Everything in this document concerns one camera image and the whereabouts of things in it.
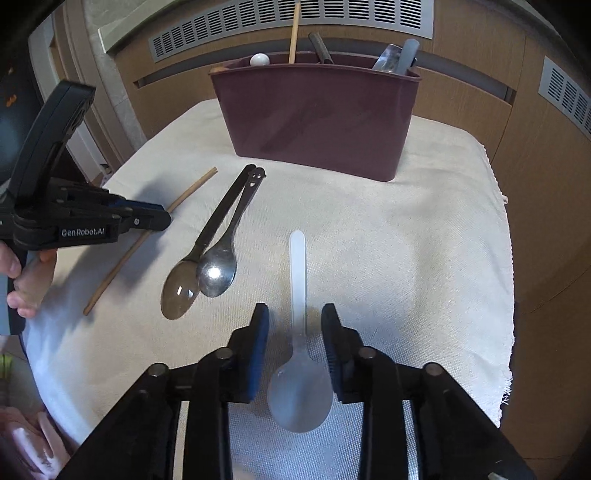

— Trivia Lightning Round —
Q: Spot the white plastic spoon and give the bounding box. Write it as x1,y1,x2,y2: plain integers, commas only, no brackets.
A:
266,230,332,433

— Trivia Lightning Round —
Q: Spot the white ball-handled metal spoon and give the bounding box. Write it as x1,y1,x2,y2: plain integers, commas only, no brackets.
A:
249,53,270,66

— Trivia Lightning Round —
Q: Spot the wooden chopstick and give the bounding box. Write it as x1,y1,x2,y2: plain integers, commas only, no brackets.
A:
83,167,218,316
287,1,301,65

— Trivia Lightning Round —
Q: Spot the person's left hand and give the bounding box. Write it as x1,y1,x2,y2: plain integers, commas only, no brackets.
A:
1,242,57,319

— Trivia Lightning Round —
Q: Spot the cream table cloth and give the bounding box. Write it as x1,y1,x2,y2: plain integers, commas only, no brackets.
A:
20,97,515,480

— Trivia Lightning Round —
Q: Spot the maroon plastic utensil caddy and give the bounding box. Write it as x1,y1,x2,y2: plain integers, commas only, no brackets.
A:
209,52,421,182

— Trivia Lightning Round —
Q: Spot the grey ventilation grille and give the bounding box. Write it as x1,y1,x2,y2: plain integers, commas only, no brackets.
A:
148,0,435,62

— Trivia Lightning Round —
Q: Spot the small grey vent grille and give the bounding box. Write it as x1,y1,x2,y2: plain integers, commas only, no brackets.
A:
538,57,591,138

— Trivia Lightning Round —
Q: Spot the steel spoon smiley handle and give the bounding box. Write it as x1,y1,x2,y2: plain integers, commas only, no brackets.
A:
197,167,266,298

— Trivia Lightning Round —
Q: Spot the wooden-handled utensil in caddy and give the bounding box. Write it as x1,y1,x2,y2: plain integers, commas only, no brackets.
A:
209,66,228,74

